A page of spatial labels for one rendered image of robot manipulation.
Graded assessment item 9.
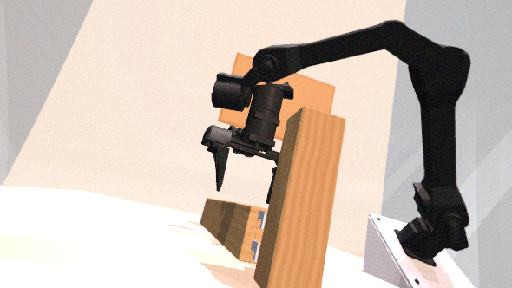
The brown wooden board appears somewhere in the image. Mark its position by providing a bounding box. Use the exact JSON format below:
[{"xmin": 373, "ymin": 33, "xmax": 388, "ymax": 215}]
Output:
[{"xmin": 200, "ymin": 198, "xmax": 268, "ymax": 265}]

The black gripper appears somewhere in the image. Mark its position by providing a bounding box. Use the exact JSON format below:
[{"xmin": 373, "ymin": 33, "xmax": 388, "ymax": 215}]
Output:
[{"xmin": 201, "ymin": 108, "xmax": 280, "ymax": 192}]

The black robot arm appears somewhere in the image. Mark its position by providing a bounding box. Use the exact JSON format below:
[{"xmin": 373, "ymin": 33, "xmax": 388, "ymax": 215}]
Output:
[{"xmin": 211, "ymin": 19, "xmax": 471, "ymax": 267}]

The wooden post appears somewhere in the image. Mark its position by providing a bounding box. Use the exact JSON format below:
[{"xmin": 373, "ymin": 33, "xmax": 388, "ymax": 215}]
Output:
[{"xmin": 253, "ymin": 106, "xmax": 346, "ymax": 288}]

